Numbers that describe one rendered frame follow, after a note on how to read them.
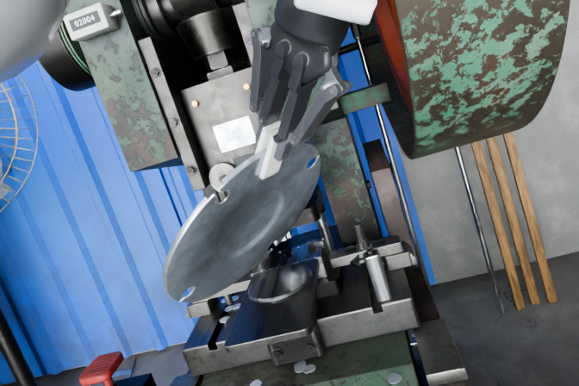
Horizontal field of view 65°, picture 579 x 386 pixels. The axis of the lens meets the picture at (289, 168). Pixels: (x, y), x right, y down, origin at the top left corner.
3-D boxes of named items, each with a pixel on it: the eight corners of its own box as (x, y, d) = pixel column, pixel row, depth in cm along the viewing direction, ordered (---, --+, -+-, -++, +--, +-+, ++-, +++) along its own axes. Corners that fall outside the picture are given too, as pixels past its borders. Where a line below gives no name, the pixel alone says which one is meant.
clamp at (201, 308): (258, 302, 96) (243, 258, 95) (187, 320, 99) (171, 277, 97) (264, 289, 102) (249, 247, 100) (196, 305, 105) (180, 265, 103)
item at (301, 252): (326, 276, 91) (320, 256, 90) (257, 293, 94) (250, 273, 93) (327, 258, 100) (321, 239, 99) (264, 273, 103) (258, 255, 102)
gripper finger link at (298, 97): (318, 44, 48) (328, 50, 47) (294, 130, 55) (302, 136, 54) (293, 51, 45) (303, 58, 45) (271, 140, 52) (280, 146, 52)
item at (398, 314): (421, 327, 81) (413, 297, 80) (190, 377, 88) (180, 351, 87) (399, 257, 110) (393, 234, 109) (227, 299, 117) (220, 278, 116)
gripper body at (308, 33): (376, 6, 44) (344, 87, 50) (314, -32, 47) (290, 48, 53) (329, 16, 39) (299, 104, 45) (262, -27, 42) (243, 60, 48)
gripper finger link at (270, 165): (288, 127, 55) (292, 130, 54) (274, 169, 59) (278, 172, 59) (270, 133, 53) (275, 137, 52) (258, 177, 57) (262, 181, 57)
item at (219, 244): (331, 188, 80) (327, 184, 81) (302, 105, 54) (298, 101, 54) (215, 312, 76) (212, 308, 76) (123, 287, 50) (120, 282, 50)
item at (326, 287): (343, 293, 89) (339, 278, 88) (248, 315, 92) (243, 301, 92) (343, 258, 104) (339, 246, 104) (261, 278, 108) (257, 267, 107)
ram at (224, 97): (301, 219, 81) (246, 56, 75) (223, 239, 83) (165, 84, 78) (307, 192, 98) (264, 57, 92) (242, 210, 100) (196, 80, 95)
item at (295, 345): (335, 402, 69) (309, 325, 66) (249, 419, 71) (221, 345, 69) (336, 314, 93) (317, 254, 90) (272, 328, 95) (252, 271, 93)
